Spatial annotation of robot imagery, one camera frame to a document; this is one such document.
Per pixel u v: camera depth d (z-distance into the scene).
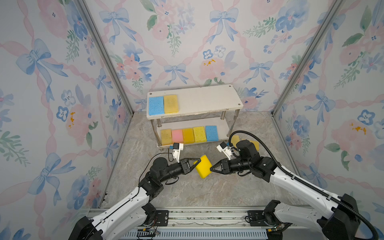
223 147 0.69
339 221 0.38
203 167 0.69
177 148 0.67
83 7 0.69
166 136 0.96
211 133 0.98
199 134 0.97
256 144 0.56
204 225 0.73
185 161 0.63
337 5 0.68
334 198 0.41
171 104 0.75
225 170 0.63
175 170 0.63
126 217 0.49
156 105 0.75
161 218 0.74
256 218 0.73
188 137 0.96
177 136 0.95
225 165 0.63
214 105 0.77
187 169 0.64
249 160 0.58
